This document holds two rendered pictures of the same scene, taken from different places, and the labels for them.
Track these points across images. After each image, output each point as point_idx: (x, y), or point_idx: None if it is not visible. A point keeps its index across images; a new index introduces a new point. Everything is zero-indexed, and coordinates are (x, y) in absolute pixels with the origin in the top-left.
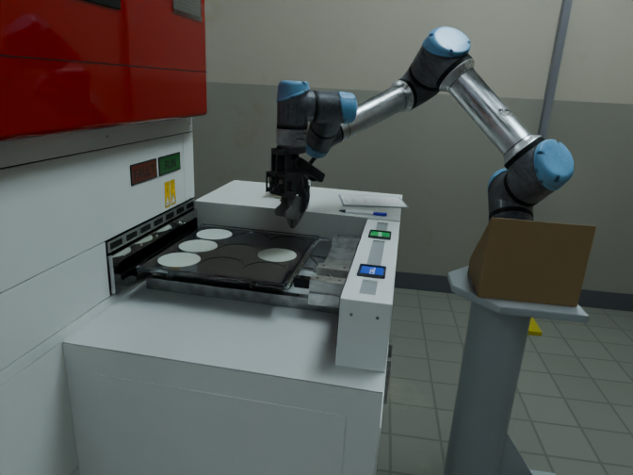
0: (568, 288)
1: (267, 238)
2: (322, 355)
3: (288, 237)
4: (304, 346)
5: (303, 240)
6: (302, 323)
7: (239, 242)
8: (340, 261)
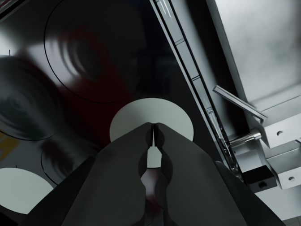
0: None
1: (44, 73)
2: (300, 190)
3: (66, 17)
4: (277, 189)
5: (118, 1)
6: (254, 164)
7: (40, 140)
8: (268, 20)
